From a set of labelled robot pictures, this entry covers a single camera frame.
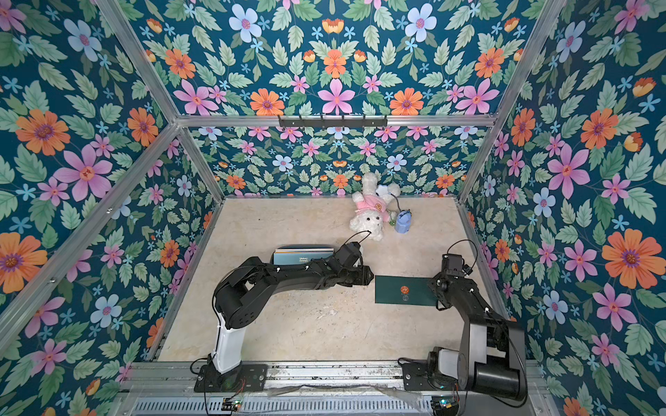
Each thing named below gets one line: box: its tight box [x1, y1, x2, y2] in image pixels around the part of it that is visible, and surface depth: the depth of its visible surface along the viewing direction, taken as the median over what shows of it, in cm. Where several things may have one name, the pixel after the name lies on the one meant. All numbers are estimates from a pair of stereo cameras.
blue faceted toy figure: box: [395, 208, 412, 234], surface depth 106 cm
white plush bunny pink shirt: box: [349, 171, 401, 242], surface depth 109 cm
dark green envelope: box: [374, 274, 438, 306], surface depth 93 cm
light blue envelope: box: [273, 247, 335, 266], surface depth 95 cm
